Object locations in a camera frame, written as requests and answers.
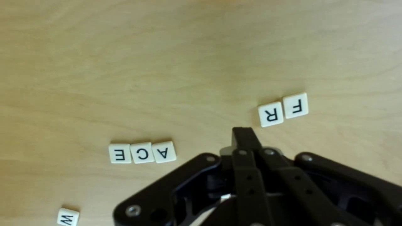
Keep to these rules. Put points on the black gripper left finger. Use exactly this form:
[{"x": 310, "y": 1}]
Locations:
[{"x": 246, "y": 176}]

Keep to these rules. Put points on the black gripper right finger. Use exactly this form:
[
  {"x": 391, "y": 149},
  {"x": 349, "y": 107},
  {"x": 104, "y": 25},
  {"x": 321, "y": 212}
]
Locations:
[{"x": 293, "y": 188}]

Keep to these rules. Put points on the white letter tile F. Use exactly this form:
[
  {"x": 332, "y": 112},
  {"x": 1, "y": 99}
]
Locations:
[{"x": 296, "y": 105}]

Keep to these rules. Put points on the white letter tile A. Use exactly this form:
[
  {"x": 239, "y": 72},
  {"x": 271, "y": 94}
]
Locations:
[{"x": 164, "y": 152}]

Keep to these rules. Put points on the white letter tile R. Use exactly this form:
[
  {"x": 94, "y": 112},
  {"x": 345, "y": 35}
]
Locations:
[{"x": 271, "y": 114}]

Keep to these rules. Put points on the white letter tile C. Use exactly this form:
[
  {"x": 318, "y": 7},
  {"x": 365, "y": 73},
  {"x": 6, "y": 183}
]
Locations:
[{"x": 143, "y": 153}]

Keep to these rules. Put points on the white letter tile E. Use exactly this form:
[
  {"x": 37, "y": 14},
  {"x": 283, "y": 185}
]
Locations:
[{"x": 120, "y": 153}]

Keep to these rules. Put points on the white letter tile W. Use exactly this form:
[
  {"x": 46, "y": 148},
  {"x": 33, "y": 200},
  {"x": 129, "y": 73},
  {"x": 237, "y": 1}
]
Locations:
[{"x": 68, "y": 218}]

